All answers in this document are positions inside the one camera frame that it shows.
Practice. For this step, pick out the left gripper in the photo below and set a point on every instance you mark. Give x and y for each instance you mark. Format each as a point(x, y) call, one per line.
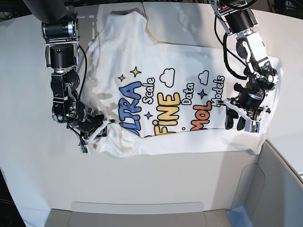
point(244, 104)

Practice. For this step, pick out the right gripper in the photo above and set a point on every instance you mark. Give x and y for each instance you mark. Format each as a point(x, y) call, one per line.
point(88, 127)

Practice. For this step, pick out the white printed t-shirt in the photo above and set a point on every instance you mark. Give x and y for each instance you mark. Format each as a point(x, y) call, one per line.
point(165, 98)

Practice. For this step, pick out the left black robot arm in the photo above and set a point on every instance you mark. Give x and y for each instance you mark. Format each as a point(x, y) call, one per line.
point(237, 19)

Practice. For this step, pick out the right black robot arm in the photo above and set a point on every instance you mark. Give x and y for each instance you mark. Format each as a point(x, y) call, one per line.
point(60, 28)

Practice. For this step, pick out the grey plastic bin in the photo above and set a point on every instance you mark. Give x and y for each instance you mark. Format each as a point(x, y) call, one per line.
point(225, 189)

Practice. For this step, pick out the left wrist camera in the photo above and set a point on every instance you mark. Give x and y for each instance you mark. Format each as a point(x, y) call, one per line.
point(252, 126)

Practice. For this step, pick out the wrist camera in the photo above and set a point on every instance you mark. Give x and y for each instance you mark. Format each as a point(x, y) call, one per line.
point(252, 126)
point(83, 149)

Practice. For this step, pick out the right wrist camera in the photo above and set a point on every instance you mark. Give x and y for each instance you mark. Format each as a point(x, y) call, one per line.
point(83, 149)

